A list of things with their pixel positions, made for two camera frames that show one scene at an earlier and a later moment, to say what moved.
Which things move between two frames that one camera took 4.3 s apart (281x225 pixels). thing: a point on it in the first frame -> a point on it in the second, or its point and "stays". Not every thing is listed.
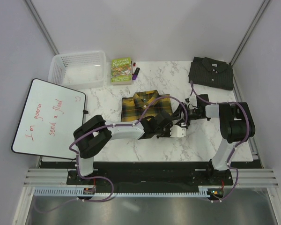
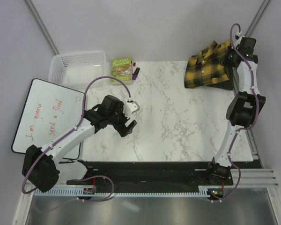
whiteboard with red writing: [50, 115] stays
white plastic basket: [78, 70] stays
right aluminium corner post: [263, 6] stays
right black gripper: [183, 108] -> [230, 49]
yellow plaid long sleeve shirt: [133, 108] -> [207, 67]
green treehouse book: [121, 71] stays
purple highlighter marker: [135, 75] stays
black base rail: [145, 175] stays
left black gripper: [168, 134] -> [122, 129]
